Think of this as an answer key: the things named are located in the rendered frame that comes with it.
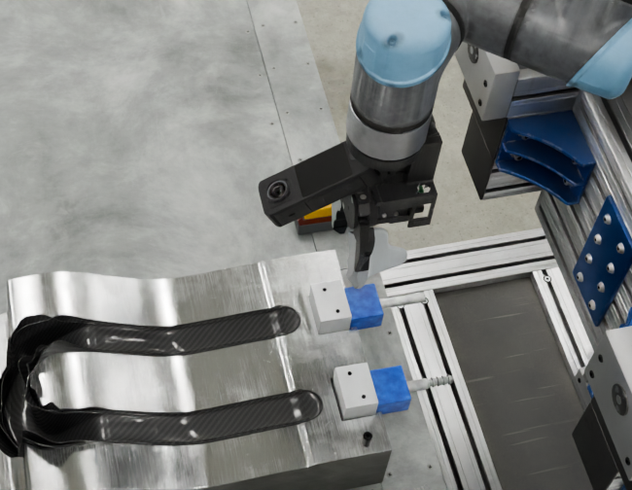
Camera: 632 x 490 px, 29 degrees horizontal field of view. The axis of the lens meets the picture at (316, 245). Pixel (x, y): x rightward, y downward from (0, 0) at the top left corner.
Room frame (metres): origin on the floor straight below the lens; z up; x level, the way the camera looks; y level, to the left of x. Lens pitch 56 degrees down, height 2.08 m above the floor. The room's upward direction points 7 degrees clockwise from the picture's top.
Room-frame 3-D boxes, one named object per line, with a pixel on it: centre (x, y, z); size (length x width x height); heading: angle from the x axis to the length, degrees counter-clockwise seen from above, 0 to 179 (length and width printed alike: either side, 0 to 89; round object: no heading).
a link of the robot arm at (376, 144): (0.72, -0.05, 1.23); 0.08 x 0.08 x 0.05
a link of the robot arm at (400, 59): (0.72, -0.05, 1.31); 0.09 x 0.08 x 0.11; 160
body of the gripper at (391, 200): (0.72, -0.06, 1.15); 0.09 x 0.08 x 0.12; 109
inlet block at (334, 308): (0.73, -0.07, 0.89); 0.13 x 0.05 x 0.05; 109
